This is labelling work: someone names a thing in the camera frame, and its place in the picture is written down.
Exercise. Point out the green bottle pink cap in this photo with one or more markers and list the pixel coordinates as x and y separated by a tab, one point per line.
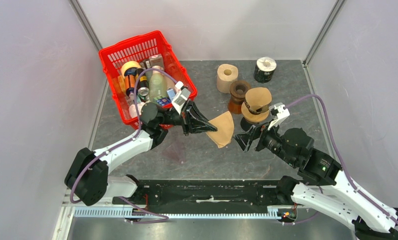
157	86

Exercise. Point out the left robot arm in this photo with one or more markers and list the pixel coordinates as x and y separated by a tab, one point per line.
88	177

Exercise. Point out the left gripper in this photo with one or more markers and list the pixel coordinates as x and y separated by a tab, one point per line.
194	121

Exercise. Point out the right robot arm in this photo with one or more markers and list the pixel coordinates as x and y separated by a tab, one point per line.
324	185

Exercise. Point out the clear pink plastic cone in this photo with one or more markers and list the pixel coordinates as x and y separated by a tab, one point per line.
175	152

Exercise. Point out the beige paper towel roll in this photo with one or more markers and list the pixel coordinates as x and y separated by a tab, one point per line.
226	75

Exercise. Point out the amber glass carafe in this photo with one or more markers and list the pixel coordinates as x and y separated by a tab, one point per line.
235	105

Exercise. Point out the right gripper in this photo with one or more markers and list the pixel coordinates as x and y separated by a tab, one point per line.
244	139

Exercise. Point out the light wooden ring holder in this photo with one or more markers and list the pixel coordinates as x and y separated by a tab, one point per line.
253	118

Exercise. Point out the red plastic basket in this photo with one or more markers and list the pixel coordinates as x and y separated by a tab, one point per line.
138	48

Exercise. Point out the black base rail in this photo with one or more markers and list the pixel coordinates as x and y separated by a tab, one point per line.
209	196

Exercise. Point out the black orange can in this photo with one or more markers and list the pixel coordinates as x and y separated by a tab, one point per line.
140	83

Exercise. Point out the dark wooden ring holder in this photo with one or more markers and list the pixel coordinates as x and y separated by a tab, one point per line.
239	88

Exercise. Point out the yellow tape roll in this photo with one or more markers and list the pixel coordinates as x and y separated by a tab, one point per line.
129	67

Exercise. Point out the brown paper coffee filter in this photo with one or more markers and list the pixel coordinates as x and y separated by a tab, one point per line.
257	100

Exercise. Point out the black wrapped paper roll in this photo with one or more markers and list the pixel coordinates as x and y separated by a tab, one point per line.
264	69

